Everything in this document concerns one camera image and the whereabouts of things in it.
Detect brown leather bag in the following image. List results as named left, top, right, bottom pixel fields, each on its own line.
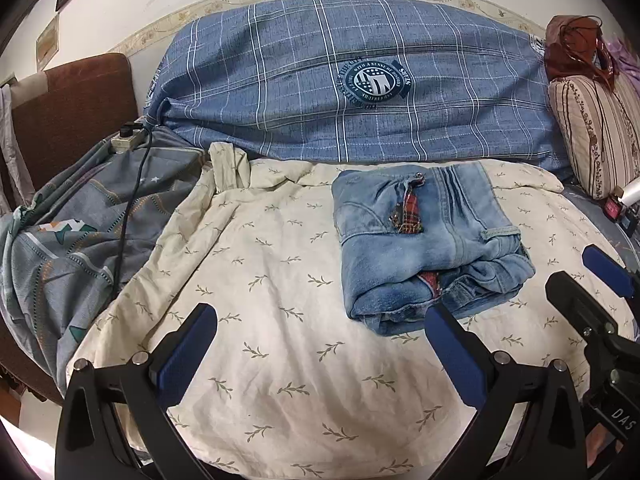
left=544, top=14, right=621, bottom=83

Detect blue plaid quilt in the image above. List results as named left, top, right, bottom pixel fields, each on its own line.
left=142, top=0, right=573, bottom=181

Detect black power cable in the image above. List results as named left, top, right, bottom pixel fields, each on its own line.
left=112, top=127, right=153, bottom=291

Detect grey patterned blanket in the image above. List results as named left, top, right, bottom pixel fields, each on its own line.
left=0, top=125, right=211, bottom=396

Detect white tube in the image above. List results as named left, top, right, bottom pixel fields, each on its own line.
left=614, top=179, right=640, bottom=208

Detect beige power strip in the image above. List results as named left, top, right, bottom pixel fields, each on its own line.
left=110, top=122, right=147, bottom=154

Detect blue denim pants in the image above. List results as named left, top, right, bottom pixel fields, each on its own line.
left=331, top=161, right=536, bottom=337

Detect dark wooden bed frame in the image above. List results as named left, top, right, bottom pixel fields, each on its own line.
left=0, top=310, right=61, bottom=403

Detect beige wall plaque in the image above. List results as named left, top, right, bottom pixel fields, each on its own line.
left=36, top=14, right=61, bottom=71

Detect grey hanging cloth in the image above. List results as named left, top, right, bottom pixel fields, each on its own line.
left=0, top=82, right=36, bottom=216

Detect brown upholstered headboard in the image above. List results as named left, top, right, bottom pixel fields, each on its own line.
left=10, top=52, right=140, bottom=206

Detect striped beige pillow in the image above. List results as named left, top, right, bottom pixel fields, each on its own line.
left=547, top=75, right=640, bottom=201

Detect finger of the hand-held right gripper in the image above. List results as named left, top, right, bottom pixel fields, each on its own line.
left=545, top=271, right=623, bottom=346
left=581, top=244, right=637, bottom=300

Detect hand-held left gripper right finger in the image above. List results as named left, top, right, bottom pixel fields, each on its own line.
left=424, top=303, right=601, bottom=480

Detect purple cloth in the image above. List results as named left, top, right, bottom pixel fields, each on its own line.
left=607, top=37, right=640, bottom=86

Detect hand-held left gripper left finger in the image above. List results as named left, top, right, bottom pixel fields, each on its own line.
left=55, top=302, right=219, bottom=480

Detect grey bed sheet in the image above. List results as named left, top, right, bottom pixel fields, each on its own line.
left=562, top=182, right=640, bottom=341

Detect cream leaf-print blanket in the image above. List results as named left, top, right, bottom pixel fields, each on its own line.
left=65, top=141, right=636, bottom=480

